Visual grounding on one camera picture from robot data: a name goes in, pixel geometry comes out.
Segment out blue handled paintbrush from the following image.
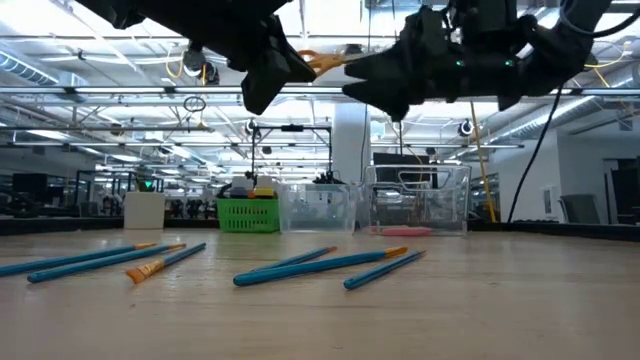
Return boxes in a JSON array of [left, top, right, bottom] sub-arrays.
[[0, 242, 158, 279], [124, 242, 208, 287], [252, 245, 339, 274], [343, 250, 427, 292], [27, 243, 187, 285], [232, 246, 409, 288]]

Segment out small clear plastic bin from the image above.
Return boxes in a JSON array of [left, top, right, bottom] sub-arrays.
[[277, 182, 359, 235]]

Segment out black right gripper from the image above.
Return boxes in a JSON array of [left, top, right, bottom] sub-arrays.
[[342, 7, 539, 122]]

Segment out black monitor screen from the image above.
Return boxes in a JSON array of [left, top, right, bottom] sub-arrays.
[[372, 152, 432, 185], [12, 172, 50, 202]]

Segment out background black robot station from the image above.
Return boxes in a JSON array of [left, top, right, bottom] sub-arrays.
[[249, 124, 335, 187]]

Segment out white cylindrical cup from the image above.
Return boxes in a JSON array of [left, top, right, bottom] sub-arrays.
[[123, 191, 167, 231]]

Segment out grey chair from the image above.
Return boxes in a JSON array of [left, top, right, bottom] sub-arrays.
[[558, 193, 602, 225]]

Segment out black aluminium table frame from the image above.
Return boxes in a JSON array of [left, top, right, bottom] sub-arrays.
[[0, 215, 640, 243]]

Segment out yellow cable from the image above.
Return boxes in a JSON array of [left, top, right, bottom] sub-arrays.
[[468, 99, 499, 224]]

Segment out purple paint bottle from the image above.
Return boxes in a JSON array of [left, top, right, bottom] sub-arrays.
[[228, 175, 255, 200]]

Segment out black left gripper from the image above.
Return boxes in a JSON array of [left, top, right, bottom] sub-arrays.
[[149, 0, 317, 116]]

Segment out orange scissors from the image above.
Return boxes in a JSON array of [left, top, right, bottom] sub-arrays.
[[298, 48, 381, 77]]

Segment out large clear plastic bin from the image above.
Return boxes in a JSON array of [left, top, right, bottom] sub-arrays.
[[357, 163, 472, 237]]

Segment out green plastic basket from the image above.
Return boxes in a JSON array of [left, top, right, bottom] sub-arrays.
[[216, 197, 281, 234]]

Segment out yellow paint bottle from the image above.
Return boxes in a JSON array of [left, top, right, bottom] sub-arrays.
[[253, 175, 277, 200]]

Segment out white building column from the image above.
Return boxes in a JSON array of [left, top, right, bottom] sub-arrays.
[[332, 103, 372, 185]]

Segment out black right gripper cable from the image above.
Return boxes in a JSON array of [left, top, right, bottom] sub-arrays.
[[507, 0, 640, 224]]

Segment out thin black hanging cable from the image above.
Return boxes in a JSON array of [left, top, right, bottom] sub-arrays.
[[360, 104, 371, 184]]

